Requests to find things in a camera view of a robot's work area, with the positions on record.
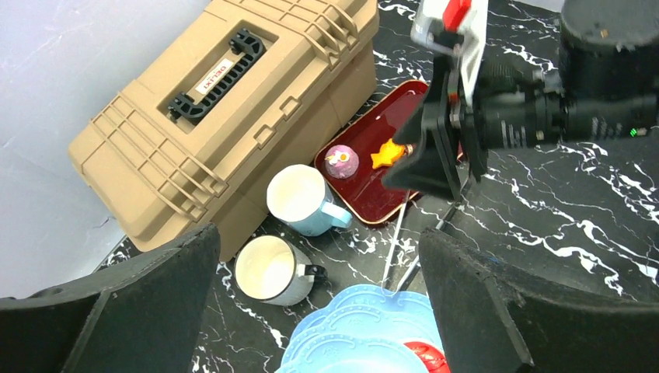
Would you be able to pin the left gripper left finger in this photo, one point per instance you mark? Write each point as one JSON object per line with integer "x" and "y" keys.
{"x": 141, "y": 315}

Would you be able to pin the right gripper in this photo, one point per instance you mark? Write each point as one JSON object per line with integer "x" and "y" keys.
{"x": 437, "y": 129}

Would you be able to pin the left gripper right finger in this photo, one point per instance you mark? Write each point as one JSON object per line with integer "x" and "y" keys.
{"x": 495, "y": 317}

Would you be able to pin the orange pastry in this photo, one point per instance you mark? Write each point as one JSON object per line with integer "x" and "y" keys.
{"x": 389, "y": 153}

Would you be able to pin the red frosted donut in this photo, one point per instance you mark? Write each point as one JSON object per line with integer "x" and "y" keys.
{"x": 433, "y": 359}

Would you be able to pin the pink cupcake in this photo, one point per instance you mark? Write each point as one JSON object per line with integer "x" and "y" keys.
{"x": 341, "y": 161}

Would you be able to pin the blue three-tier cake stand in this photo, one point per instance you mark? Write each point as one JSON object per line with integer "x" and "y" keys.
{"x": 367, "y": 311}

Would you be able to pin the white mug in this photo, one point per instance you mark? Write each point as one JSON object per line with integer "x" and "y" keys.
{"x": 271, "y": 270}

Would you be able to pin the light blue mug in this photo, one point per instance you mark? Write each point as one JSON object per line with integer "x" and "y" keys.
{"x": 300, "y": 197}

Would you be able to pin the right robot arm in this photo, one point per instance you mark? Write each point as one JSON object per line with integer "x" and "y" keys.
{"x": 605, "y": 88}

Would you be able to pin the tan plastic toolbox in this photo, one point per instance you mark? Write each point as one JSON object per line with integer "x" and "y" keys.
{"x": 249, "y": 88}

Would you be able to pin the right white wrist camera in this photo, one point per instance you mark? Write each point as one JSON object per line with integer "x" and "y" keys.
{"x": 456, "y": 29}

